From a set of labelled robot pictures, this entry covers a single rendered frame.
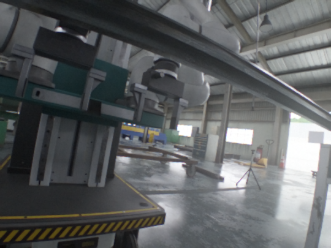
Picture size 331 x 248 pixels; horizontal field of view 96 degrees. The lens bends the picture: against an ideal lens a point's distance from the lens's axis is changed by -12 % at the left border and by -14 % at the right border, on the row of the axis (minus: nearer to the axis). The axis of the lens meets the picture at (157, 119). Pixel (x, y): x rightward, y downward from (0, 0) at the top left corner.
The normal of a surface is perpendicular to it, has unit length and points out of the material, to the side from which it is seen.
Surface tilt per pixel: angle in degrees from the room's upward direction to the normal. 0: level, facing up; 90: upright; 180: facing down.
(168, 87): 90
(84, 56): 90
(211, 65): 105
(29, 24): 84
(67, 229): 90
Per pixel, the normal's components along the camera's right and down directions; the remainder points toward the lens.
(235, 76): 0.37, 0.25
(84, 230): 0.56, 0.02
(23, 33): 0.77, 0.21
